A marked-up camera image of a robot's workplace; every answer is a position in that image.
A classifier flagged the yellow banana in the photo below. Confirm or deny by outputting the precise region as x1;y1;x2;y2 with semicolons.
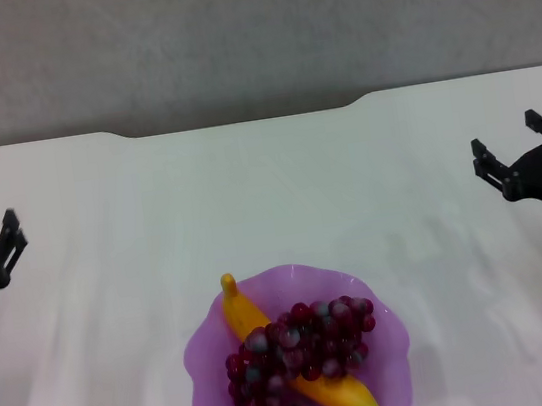
218;254;383;406

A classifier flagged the red grape bunch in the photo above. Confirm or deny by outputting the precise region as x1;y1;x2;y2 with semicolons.
216;291;389;406

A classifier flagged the purple scalloped plastic plate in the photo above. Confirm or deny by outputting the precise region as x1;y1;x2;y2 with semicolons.
171;247;420;406

